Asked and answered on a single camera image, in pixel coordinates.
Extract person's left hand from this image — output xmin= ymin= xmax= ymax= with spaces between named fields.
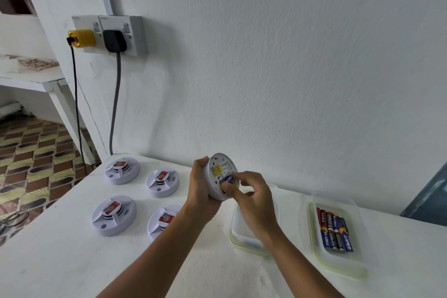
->
xmin=185 ymin=156 xmax=223 ymax=224

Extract person's right hand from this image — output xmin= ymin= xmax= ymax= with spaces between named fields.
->
xmin=222 ymin=171 xmax=282 ymax=243

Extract white round smoke detector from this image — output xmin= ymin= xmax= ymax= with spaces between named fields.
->
xmin=145 ymin=168 xmax=180 ymax=199
xmin=105 ymin=157 xmax=141 ymax=185
xmin=91 ymin=195 xmax=137 ymax=237
xmin=147 ymin=204 xmax=182 ymax=242
xmin=207 ymin=152 xmax=241 ymax=202

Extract person's right forearm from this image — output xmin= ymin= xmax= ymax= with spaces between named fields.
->
xmin=260 ymin=230 xmax=346 ymax=298

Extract person's left forearm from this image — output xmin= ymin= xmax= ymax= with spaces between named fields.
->
xmin=96 ymin=203 xmax=216 ymax=298

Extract empty clear plastic container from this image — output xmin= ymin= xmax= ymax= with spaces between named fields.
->
xmin=229 ymin=183 xmax=281 ymax=258

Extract red and blue battery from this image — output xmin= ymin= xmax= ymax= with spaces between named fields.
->
xmin=316 ymin=207 xmax=332 ymax=249

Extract black and red battery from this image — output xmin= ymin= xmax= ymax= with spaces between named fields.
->
xmin=325 ymin=211 xmax=341 ymax=251

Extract blue battery white print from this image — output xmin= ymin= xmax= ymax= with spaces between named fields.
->
xmin=338 ymin=217 xmax=354 ymax=252

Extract clear plastic battery container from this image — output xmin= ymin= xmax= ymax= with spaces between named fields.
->
xmin=300 ymin=190 xmax=378 ymax=280

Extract black plug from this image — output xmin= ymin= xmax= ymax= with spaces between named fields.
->
xmin=103 ymin=30 xmax=128 ymax=53

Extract yellow plug adapter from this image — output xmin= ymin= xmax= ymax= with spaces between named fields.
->
xmin=67 ymin=29 xmax=97 ymax=49

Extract white shelf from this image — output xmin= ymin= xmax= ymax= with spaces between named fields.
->
xmin=0 ymin=75 xmax=97 ymax=166

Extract white pipe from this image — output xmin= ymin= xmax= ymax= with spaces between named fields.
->
xmin=0 ymin=102 xmax=24 ymax=121

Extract dark grey-blue panel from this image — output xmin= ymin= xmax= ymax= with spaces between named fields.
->
xmin=400 ymin=161 xmax=447 ymax=227

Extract thick grey cable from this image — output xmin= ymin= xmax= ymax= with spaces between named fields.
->
xmin=109 ymin=51 xmax=122 ymax=156

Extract thin black cable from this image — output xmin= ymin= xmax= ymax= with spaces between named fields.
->
xmin=67 ymin=37 xmax=85 ymax=166

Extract white wall socket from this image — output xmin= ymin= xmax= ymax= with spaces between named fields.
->
xmin=99 ymin=15 xmax=148 ymax=57
xmin=71 ymin=15 xmax=104 ymax=54

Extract black cables on floor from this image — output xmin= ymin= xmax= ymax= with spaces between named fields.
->
xmin=0 ymin=210 xmax=31 ymax=237

